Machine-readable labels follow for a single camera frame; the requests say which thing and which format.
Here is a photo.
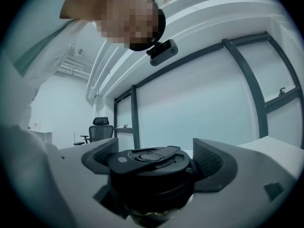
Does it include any white desk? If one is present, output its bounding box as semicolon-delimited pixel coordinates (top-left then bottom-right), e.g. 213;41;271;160
182;135;304;159

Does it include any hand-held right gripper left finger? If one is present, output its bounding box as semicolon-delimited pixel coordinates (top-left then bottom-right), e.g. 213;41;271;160
58;138;119;199

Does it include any black framed window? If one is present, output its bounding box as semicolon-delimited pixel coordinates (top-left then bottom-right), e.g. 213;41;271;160
113;31;304;150

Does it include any person's white shirt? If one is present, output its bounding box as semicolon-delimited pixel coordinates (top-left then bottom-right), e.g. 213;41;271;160
0;0;96;133

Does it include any person's head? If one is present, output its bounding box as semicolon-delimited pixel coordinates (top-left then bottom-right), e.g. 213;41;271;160
59;0;167;53

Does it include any black plastic cup lid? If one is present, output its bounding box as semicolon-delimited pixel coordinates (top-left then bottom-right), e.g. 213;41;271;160
106;145;198;210

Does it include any white ceiling cable tray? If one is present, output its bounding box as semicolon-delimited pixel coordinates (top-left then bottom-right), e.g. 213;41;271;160
56;53;94;81

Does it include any white low cabinet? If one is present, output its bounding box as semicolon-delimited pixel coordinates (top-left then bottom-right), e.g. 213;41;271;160
29;130;53;144

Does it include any white ceiling pipe bundle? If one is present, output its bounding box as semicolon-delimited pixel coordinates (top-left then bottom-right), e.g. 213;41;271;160
85;0;276;100

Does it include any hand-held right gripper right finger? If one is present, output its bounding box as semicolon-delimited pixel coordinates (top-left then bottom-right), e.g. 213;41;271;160
192;138;298;203

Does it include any black mesh office chair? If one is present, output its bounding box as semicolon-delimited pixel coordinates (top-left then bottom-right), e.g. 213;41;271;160
73;116;115;146

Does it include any black head-mounted camera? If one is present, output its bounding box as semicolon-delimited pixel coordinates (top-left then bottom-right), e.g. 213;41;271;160
145;38;179;67

